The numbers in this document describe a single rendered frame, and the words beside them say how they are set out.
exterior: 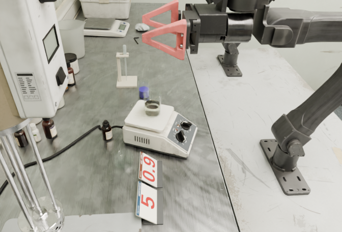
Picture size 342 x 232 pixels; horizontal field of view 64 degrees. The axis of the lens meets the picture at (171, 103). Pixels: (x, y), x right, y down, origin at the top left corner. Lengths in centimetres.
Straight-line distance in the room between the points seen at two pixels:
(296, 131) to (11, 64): 62
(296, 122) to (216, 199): 27
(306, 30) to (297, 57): 212
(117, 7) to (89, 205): 132
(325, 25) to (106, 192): 61
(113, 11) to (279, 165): 136
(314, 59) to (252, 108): 180
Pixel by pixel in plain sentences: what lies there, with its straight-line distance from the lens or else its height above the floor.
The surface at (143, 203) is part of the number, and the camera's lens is 67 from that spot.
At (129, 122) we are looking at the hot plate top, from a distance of 79.
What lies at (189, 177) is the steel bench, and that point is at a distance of 76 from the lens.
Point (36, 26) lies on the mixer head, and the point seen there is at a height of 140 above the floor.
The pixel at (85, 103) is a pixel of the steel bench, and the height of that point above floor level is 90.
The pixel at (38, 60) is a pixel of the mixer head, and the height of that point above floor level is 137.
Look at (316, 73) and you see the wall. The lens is 289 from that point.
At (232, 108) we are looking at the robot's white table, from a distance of 102.
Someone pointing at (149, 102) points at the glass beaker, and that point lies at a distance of 76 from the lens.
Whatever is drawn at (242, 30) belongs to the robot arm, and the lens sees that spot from 54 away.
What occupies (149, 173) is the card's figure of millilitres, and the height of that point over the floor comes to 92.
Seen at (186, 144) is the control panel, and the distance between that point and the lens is 80.
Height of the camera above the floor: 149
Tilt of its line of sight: 36 degrees down
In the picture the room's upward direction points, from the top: 3 degrees clockwise
